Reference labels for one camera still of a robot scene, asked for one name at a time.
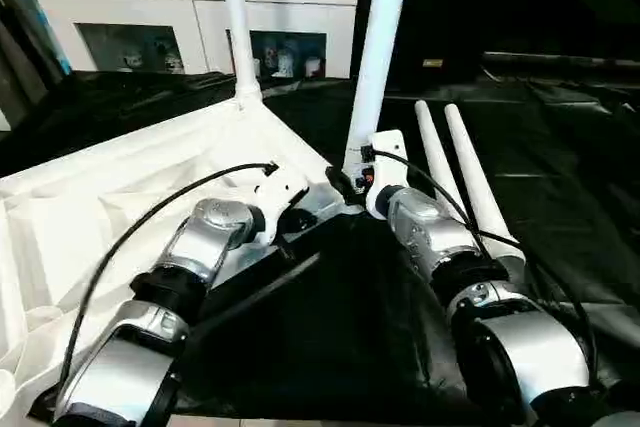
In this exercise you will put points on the white plastic table leg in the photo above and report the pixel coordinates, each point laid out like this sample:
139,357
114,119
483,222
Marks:
241,37
435,147
475,172
375,72

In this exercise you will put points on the white plastic table top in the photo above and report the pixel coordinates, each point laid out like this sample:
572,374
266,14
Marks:
125,172

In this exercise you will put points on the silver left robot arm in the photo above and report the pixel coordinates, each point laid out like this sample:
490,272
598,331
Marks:
200,242

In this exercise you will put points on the black mat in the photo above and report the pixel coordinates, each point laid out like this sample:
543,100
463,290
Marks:
325,322

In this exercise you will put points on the small tan block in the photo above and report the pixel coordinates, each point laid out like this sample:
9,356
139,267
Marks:
433,62

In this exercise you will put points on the white cabinet with glass doors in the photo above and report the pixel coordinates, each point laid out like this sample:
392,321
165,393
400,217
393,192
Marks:
150,2

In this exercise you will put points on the grey curtain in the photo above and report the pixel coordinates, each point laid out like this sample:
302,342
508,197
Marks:
25,47

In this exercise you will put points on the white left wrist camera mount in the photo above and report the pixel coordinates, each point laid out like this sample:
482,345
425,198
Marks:
280,192

